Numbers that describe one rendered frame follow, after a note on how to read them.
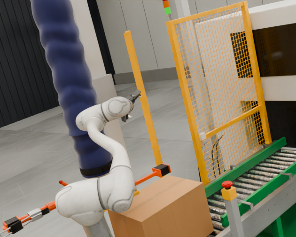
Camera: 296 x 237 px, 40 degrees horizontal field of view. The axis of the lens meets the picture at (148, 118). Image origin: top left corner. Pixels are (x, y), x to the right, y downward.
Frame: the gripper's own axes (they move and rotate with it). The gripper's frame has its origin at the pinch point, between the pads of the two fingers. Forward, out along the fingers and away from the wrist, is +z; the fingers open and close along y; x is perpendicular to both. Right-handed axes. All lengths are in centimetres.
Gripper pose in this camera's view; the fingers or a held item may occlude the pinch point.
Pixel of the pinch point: (134, 106)
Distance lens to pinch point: 240.6
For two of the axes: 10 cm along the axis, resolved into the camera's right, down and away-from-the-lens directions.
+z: 2.0, -0.5, 9.8
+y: 4.5, -8.8, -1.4
